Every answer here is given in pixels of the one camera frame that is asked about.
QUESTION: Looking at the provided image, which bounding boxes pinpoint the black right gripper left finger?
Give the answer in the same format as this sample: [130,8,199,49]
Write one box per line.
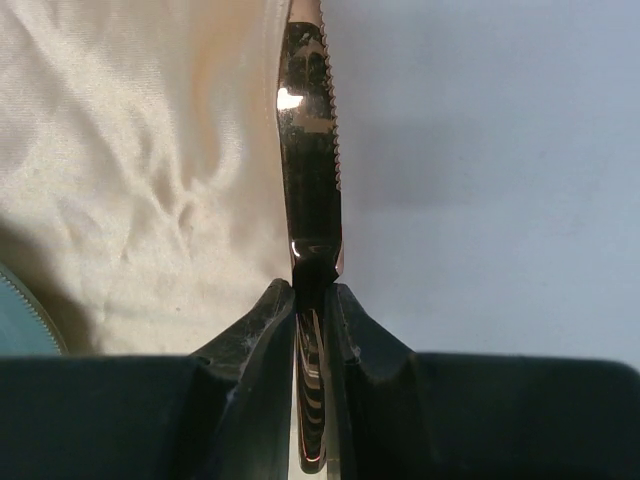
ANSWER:
[1,279,295,479]

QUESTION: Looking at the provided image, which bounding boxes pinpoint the peach satin cloth napkin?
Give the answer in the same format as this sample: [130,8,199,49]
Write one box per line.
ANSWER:
[1,1,290,355]

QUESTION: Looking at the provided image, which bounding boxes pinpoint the teal round plate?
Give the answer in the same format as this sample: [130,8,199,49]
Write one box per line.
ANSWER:
[1,264,67,356]

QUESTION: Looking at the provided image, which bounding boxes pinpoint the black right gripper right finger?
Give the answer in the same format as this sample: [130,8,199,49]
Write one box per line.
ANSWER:
[325,284,639,479]

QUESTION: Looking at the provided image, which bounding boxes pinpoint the copper table knife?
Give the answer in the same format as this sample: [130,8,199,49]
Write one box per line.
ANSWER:
[276,0,343,474]

